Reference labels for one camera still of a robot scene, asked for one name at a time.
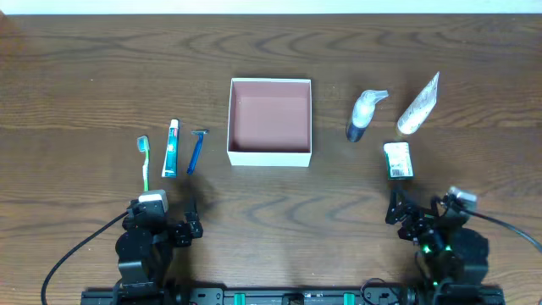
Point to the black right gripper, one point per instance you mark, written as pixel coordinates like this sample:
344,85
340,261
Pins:
410,218

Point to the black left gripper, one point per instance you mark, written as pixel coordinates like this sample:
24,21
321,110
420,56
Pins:
182,231

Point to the white cosmetic squeeze tube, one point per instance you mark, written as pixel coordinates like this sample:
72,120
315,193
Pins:
419,110

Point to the clear pump spray bottle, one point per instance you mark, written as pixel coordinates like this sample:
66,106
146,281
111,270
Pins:
362,113

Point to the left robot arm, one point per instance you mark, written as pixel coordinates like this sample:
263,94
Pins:
146,250

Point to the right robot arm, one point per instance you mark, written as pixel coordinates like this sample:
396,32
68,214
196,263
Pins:
452,259

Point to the green white soap box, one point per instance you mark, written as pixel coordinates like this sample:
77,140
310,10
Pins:
398,161

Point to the teal white toothpaste tube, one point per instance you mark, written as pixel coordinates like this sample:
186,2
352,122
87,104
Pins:
171,156

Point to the blue disposable razor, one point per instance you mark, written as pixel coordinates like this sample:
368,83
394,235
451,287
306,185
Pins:
197,150

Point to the green toothbrush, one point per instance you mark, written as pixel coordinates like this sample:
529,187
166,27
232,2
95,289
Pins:
144,148

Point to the white box pink interior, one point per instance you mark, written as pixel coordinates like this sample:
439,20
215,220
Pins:
270,122

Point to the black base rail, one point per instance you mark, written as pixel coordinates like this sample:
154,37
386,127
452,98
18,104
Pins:
378,293

